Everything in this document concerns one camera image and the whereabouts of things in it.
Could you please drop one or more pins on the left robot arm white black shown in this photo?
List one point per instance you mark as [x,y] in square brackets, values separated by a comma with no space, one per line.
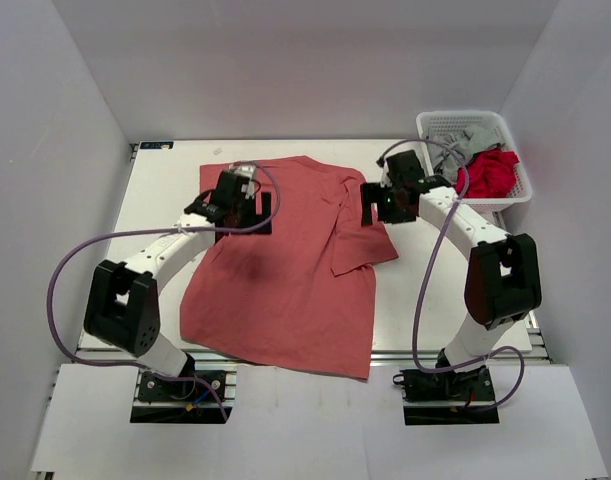
[123,309]

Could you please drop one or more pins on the aluminium table rail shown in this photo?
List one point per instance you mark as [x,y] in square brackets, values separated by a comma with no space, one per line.
[455,357]

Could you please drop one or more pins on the blue label sticker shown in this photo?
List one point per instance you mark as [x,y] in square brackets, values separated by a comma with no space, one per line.
[156,145]

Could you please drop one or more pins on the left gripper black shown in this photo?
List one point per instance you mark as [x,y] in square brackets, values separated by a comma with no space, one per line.
[265,207]

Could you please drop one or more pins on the bright red t-shirt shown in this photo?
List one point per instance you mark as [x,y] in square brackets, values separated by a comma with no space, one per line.
[491,174]

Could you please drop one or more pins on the white plastic basket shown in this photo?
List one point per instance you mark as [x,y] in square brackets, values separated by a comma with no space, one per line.
[433,123]

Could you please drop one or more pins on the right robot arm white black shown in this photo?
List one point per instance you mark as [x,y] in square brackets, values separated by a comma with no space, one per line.
[502,283]

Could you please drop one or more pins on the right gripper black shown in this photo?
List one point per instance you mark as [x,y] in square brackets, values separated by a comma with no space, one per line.
[373,193]

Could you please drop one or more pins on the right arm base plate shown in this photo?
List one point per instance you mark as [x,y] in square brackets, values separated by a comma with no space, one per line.
[452,398]

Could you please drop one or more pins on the salmon pink t-shirt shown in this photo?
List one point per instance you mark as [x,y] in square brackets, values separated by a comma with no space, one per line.
[303,296]

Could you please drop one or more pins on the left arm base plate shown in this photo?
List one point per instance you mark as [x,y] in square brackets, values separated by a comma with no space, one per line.
[162,402]

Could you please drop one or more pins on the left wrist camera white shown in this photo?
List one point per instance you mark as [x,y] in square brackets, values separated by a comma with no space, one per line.
[245,169]

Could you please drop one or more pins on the grey t-shirt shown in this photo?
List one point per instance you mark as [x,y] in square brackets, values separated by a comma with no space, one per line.
[448,152]

